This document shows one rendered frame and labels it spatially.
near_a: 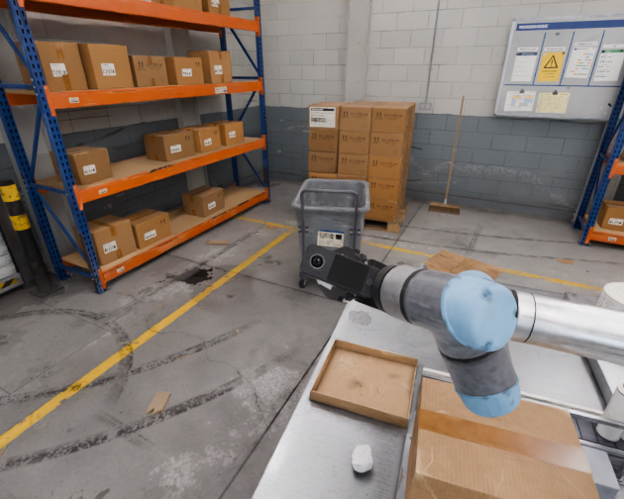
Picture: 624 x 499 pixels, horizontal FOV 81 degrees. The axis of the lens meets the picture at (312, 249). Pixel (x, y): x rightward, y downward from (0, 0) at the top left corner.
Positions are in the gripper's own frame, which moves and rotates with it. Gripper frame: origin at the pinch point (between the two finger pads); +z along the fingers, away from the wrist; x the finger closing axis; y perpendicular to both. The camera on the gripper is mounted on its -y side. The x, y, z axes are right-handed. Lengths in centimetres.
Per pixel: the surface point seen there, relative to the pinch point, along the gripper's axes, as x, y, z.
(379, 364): -22, 60, 39
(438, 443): -23.7, 31.9, -12.0
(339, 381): -31, 46, 39
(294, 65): 297, 118, 468
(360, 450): -40, 41, 15
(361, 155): 149, 173, 286
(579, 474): -19, 49, -28
